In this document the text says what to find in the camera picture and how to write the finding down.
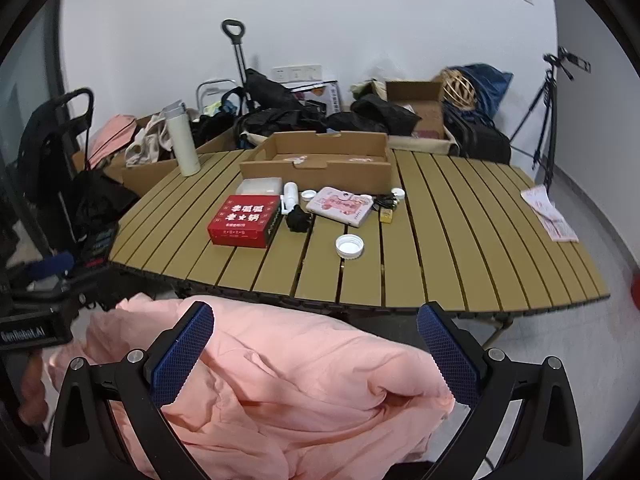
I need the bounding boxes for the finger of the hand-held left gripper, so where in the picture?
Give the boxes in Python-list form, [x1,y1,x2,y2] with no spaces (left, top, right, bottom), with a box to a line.
[22,251,101,291]

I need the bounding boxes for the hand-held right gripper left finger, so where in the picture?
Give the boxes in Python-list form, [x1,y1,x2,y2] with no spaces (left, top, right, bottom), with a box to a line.
[50,300,216,480]

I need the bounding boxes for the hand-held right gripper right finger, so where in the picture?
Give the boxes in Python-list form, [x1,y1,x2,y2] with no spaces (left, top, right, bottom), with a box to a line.
[416,301,583,480]

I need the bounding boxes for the red printed box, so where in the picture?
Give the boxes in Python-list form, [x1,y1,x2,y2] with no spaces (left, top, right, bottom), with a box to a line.
[207,194,282,250]

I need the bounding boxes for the white jar lid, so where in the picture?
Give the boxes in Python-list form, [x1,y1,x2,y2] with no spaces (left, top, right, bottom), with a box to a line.
[335,234,366,261]

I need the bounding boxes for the small black cloth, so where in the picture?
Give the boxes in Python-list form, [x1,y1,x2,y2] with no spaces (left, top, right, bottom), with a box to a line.
[286,205,313,233]

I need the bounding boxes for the pink printed packet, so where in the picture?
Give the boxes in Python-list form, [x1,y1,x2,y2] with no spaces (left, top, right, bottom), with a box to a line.
[306,186,375,226]

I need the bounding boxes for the white plastic box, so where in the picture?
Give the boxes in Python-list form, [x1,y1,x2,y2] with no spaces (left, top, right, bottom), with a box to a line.
[235,176,283,197]

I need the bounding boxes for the small white bottle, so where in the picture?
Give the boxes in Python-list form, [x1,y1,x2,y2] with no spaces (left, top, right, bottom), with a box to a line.
[281,182,300,217]

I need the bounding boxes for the shallow cardboard tray box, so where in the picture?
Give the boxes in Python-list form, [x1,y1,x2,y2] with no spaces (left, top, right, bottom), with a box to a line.
[239,131,396,196]

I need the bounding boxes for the person's left hand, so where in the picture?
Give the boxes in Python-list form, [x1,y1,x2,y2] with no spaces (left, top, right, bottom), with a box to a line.
[19,347,52,428]

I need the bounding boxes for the pink clothing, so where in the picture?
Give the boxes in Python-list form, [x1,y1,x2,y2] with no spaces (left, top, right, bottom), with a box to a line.
[47,294,456,480]

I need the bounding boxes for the large cardboard box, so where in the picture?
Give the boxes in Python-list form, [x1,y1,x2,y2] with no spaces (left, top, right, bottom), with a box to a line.
[72,115,241,196]

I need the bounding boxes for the pink cloth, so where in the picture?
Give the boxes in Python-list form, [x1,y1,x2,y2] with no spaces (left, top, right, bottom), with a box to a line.
[87,114,138,168]

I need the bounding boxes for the beige cloth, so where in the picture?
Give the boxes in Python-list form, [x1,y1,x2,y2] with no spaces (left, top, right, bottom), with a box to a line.
[125,114,176,168]

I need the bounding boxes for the white paper roll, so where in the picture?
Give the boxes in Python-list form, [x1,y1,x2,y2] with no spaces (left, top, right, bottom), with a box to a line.
[162,101,202,177]

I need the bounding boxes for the black tote bag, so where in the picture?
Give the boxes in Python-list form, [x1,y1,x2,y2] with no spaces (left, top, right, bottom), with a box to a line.
[200,87,246,133]

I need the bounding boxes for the black jacket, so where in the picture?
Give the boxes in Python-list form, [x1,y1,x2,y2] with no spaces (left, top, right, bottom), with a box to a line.
[235,67,331,151]

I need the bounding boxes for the black clothes pile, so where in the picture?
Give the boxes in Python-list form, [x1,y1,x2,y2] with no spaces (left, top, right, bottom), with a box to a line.
[327,92,423,136]

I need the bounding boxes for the open cardboard box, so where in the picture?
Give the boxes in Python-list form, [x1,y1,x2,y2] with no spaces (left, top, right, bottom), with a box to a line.
[385,80,451,141]

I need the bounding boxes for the wicker ball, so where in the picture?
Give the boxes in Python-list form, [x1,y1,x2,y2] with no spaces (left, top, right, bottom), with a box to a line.
[442,71,476,111]

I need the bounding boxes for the blue bag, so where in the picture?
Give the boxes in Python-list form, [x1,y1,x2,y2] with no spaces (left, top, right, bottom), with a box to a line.
[445,62,514,121]

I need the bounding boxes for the black tripod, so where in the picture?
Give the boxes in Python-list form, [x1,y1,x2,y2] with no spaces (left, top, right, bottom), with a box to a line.
[509,52,560,186]

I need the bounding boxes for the beige cloth bag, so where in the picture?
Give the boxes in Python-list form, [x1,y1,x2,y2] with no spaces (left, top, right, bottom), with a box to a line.
[352,80,386,106]

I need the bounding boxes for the white printed carton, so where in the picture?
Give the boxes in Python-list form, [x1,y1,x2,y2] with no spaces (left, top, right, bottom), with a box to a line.
[290,79,342,116]

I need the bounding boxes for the metal stool frame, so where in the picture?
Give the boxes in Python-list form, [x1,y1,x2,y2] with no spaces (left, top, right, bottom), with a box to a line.
[196,78,241,116]

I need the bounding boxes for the black trolley handle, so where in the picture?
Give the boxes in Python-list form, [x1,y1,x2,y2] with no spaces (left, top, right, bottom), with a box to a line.
[221,19,251,116]

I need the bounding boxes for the white wall outlets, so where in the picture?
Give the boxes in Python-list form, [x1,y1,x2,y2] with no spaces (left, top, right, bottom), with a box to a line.
[271,64,322,82]

